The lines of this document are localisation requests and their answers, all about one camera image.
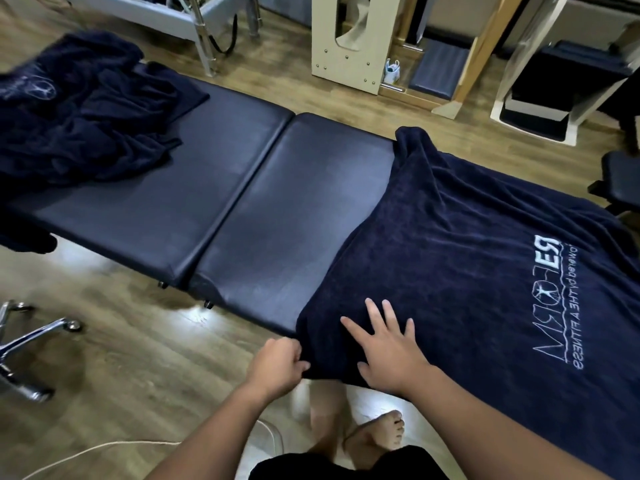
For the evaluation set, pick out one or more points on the person's left hand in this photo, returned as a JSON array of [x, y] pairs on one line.
[[272, 364]]

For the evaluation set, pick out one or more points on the person's right hand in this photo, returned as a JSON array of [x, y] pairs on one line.
[[392, 357]]

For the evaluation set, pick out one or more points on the person's right thumb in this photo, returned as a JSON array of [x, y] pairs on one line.
[[365, 370]]

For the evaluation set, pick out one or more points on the person's left thumb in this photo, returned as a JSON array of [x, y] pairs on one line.
[[301, 367]]

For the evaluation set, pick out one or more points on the person's right middle finger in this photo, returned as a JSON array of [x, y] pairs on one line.
[[375, 317]]

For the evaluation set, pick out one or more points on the person's right little finger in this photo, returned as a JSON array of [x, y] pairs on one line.
[[410, 332]]

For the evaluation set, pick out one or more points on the navy towel with white print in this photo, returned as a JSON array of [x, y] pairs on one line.
[[475, 274]]

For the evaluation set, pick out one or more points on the person's right forearm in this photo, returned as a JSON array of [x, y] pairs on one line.
[[490, 434]]

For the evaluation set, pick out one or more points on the person's left forearm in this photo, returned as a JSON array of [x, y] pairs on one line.
[[210, 434]]

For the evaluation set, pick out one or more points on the person's left leg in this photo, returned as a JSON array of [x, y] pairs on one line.
[[326, 414]]

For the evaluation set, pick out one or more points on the person's right foot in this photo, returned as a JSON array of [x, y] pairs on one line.
[[377, 437]]

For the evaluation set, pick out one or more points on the black shorts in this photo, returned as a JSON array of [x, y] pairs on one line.
[[350, 464]]

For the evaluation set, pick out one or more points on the black padded massage table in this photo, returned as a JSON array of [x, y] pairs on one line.
[[240, 204]]

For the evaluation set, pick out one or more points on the blue padded platform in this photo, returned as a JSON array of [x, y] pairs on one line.
[[439, 67]]

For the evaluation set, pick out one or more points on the black padded stool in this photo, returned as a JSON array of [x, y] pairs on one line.
[[620, 179]]

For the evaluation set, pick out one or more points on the white box with black pads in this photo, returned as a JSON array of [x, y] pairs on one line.
[[550, 94]]

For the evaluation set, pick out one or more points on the chrome chair base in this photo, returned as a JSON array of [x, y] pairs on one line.
[[25, 339]]

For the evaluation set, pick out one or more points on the slanted wooden beam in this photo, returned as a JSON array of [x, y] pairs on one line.
[[480, 54]]

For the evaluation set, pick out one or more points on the crumpled navy towel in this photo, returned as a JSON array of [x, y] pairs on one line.
[[85, 114]]

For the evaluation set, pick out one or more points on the cream wooden exercise frame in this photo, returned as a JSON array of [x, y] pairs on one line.
[[355, 59]]

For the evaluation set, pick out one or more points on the grey metal bed frame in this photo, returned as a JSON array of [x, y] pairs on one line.
[[190, 17]]

